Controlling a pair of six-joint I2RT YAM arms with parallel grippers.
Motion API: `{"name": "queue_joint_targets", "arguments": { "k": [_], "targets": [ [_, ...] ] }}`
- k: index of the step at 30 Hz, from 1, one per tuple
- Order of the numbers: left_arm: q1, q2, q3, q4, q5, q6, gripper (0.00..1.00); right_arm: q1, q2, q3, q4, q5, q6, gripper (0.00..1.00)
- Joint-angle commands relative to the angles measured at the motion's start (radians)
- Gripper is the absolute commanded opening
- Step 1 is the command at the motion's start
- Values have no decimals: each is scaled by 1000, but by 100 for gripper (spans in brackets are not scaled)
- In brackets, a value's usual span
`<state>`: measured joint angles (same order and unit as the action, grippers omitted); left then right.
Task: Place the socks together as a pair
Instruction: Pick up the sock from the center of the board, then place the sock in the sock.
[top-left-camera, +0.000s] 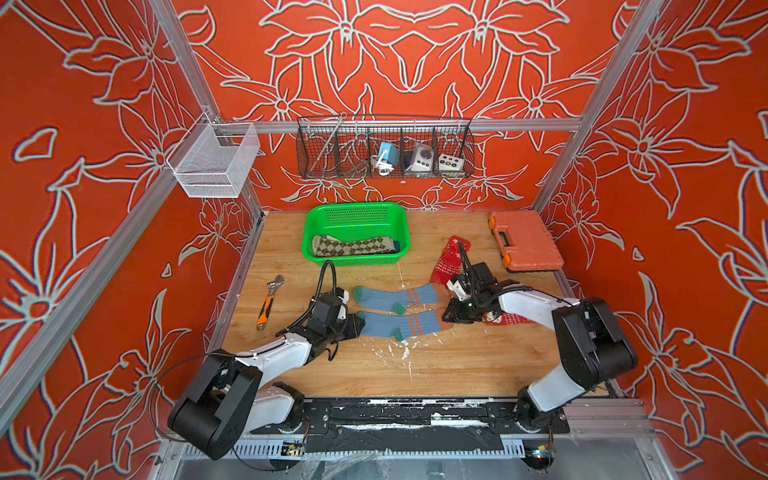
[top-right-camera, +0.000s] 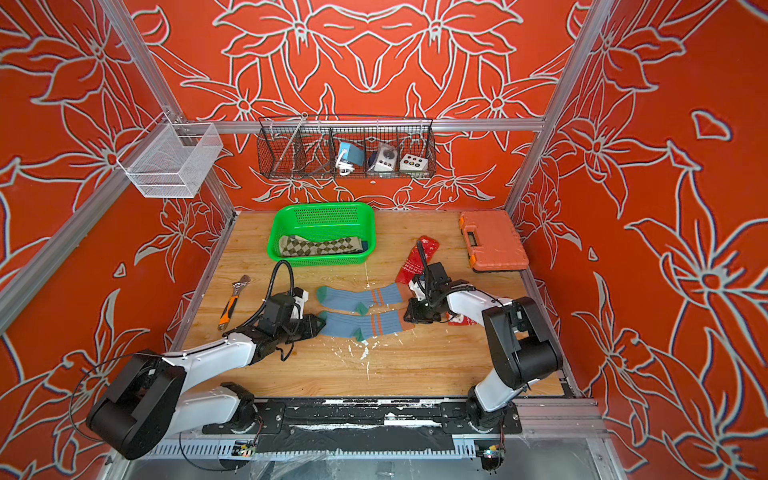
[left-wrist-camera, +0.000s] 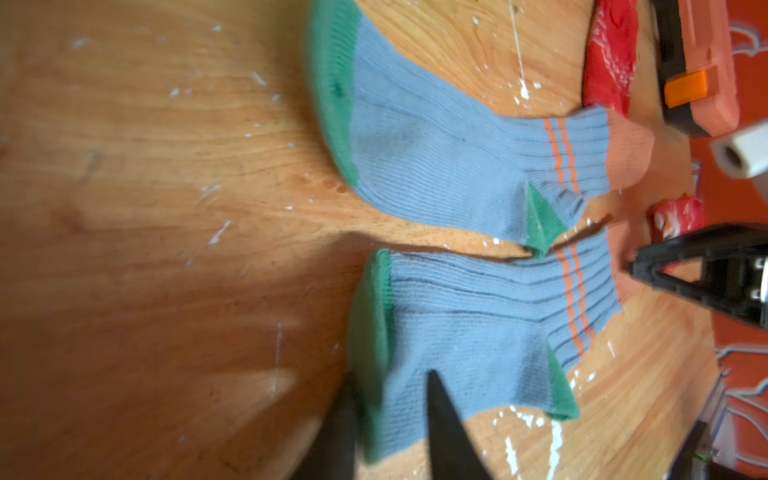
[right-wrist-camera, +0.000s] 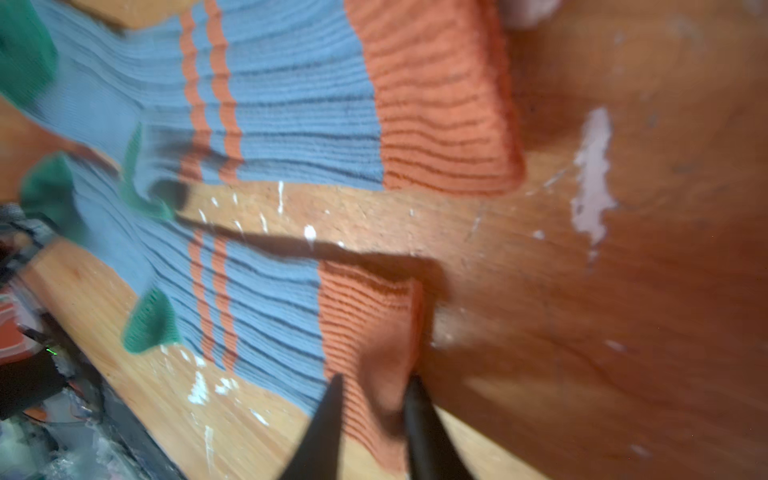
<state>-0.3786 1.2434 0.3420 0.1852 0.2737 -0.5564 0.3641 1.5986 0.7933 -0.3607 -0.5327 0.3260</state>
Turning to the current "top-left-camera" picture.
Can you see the red penguin christmas sock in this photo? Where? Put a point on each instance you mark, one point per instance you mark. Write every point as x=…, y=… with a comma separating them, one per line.
x=516, y=319

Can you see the orange adjustable wrench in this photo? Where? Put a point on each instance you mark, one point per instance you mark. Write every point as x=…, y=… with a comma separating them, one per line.
x=264, y=314

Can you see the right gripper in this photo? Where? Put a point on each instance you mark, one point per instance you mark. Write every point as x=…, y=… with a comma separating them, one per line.
x=453, y=315

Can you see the brown argyle sock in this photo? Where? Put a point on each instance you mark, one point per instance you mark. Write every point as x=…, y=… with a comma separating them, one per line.
x=325, y=246

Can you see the orange tool case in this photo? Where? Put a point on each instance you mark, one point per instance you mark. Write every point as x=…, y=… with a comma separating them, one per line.
x=525, y=243

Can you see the blue white small box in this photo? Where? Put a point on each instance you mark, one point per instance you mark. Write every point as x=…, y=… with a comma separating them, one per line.
x=387, y=157

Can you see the white power adapter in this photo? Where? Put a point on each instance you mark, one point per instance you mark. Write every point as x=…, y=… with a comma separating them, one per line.
x=420, y=160

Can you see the white dotted box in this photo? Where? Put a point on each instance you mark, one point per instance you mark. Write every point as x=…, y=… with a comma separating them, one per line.
x=450, y=166

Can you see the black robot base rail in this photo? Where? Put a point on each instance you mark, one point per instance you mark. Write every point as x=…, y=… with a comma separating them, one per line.
x=413, y=427

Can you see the black wire wall basket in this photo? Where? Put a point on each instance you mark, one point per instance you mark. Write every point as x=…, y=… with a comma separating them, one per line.
x=352, y=147

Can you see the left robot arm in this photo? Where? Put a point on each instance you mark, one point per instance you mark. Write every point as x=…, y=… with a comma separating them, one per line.
x=234, y=394

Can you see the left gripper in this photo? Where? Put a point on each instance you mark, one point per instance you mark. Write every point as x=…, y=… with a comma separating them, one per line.
x=352, y=321

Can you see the green plastic basket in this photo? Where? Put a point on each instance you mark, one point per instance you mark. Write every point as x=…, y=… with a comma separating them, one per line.
x=356, y=222

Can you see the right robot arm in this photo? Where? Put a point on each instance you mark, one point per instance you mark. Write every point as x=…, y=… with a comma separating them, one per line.
x=593, y=348

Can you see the red snowflake christmas sock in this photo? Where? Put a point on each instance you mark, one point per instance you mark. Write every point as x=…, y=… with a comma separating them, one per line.
x=450, y=261

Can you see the clear acrylic wall bin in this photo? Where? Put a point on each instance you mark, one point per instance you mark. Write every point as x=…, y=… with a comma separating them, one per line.
x=204, y=167

